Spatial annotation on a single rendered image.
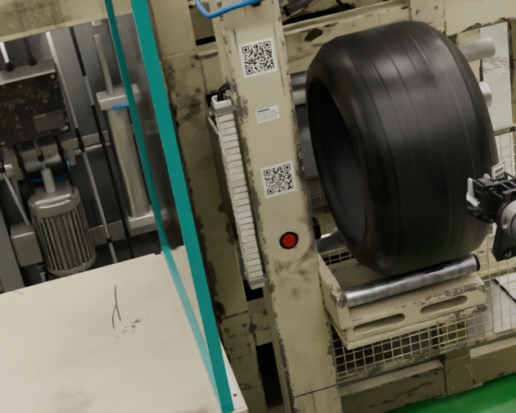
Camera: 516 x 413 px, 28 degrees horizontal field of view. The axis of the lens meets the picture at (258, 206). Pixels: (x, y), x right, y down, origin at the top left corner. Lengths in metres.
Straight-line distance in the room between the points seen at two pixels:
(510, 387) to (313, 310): 1.24
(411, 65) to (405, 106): 0.10
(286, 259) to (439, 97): 0.53
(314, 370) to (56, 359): 0.97
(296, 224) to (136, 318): 0.66
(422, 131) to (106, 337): 0.82
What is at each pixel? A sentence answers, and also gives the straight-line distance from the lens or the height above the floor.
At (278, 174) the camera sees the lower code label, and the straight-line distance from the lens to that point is 2.31.
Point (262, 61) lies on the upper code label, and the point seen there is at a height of 1.50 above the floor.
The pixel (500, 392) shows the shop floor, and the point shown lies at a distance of 3.57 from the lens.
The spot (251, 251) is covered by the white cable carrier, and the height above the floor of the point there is 1.05.
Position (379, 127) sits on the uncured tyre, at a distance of 2.18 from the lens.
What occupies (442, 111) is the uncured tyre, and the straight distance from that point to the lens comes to 2.22.
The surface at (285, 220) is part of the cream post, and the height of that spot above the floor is 1.12.
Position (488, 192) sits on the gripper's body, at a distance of 2.02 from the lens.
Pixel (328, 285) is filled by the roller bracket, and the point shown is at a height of 0.95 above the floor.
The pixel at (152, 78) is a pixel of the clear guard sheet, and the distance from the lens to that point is 1.30.
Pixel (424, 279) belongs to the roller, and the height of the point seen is 0.91.
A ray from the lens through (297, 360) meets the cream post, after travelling 2.56.
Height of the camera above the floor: 2.22
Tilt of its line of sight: 27 degrees down
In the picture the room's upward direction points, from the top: 10 degrees counter-clockwise
